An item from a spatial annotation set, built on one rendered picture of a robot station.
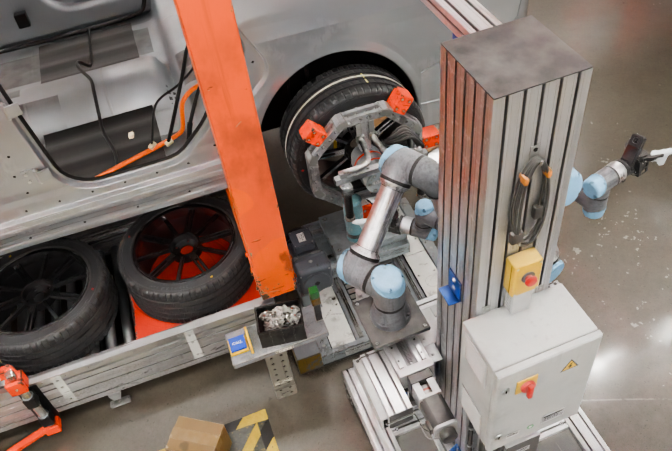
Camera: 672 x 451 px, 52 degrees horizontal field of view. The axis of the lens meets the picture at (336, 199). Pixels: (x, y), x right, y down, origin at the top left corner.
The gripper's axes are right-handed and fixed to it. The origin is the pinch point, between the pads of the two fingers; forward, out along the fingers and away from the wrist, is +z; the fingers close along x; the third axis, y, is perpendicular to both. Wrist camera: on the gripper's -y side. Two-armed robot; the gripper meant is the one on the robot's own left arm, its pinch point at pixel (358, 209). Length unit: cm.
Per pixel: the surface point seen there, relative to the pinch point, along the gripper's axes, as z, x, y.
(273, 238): 23.5, -31.6, -5.4
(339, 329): 10, -14, 76
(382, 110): 0.5, 32.3, -29.0
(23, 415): 122, -115, 66
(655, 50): -102, 286, 79
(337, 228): 32, 35, 60
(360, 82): 14, 41, -35
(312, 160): 24.7, 9.0, -13.1
